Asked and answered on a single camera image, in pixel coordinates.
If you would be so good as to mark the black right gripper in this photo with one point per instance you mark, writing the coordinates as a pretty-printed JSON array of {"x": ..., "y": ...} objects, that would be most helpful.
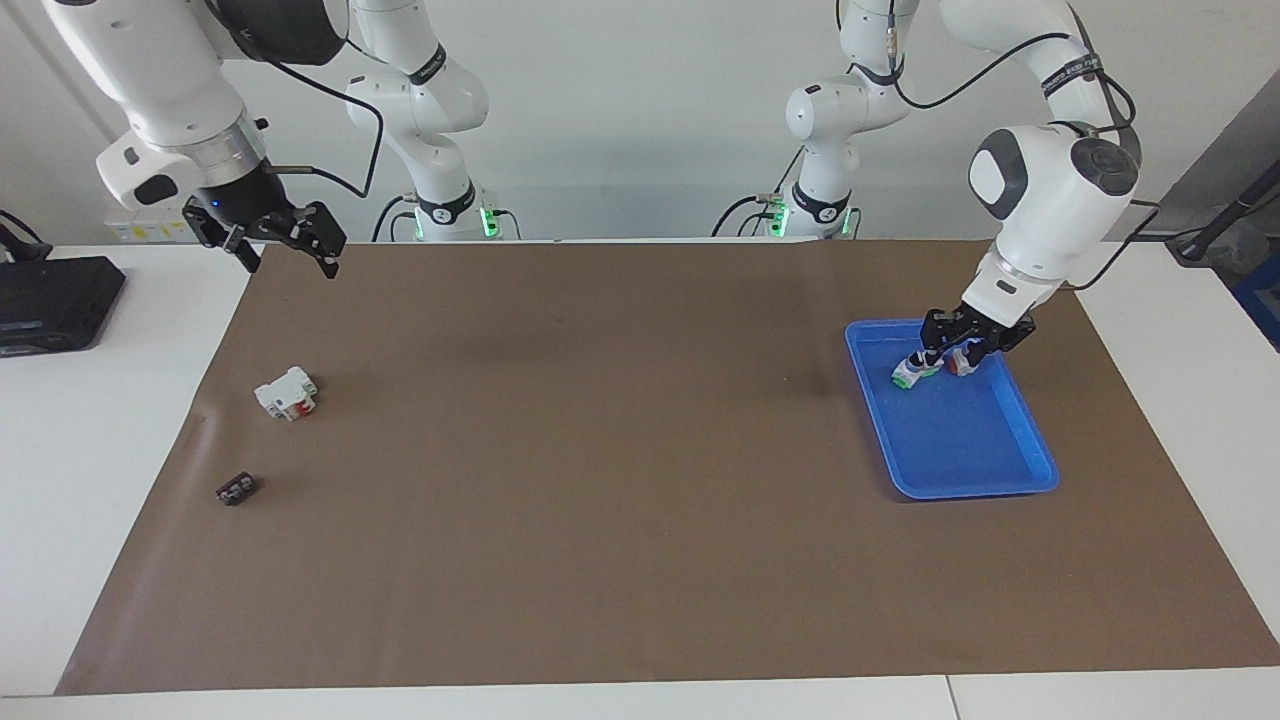
[{"x": 240, "y": 195}]

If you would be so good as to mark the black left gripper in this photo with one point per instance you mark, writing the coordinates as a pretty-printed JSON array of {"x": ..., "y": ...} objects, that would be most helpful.
[{"x": 990, "y": 325}]

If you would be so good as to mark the white rotary switch orange block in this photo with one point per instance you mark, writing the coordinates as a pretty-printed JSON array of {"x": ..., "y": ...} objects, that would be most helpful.
[{"x": 908, "y": 374}]

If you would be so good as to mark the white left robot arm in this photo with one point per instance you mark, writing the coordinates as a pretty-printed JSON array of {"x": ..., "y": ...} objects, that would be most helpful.
[{"x": 1050, "y": 190}]

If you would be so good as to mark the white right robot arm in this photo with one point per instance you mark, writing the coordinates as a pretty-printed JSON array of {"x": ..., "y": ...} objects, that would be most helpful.
[{"x": 150, "y": 70}]

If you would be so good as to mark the blue plastic tray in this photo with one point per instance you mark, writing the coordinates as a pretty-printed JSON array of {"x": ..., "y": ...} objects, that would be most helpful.
[{"x": 960, "y": 440}]

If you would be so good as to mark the white circuit breaker red lever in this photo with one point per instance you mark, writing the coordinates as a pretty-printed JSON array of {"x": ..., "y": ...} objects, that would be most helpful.
[{"x": 285, "y": 392}]

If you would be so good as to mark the black box device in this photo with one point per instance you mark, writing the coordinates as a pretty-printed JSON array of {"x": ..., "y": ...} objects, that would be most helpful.
[{"x": 55, "y": 300}]

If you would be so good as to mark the small dark terminal block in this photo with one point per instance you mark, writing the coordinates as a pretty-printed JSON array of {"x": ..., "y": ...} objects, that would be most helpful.
[{"x": 237, "y": 489}]

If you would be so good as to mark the black tripod stand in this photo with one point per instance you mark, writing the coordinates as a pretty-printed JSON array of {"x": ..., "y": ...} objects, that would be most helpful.
[{"x": 1230, "y": 215}]

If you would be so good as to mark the blue crate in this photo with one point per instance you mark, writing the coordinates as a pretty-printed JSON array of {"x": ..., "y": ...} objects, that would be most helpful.
[{"x": 1262, "y": 310}]

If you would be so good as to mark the brown paper table mat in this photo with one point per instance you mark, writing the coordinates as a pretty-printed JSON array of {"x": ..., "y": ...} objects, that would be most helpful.
[{"x": 600, "y": 480}]

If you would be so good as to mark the white rotary switch red base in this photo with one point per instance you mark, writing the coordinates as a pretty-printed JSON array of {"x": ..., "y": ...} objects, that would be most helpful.
[{"x": 962, "y": 364}]

